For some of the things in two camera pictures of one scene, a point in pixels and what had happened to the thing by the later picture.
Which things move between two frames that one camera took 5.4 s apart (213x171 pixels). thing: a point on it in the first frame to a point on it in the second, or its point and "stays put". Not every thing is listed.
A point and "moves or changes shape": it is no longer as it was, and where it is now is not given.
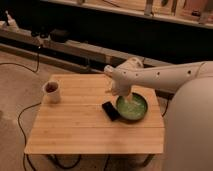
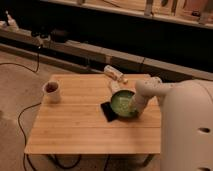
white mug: x=51 y=91 stays put
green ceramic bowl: x=131 y=107 moves or changes shape
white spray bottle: x=11 y=23 stays put
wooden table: x=78 y=124 stays put
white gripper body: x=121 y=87 to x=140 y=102
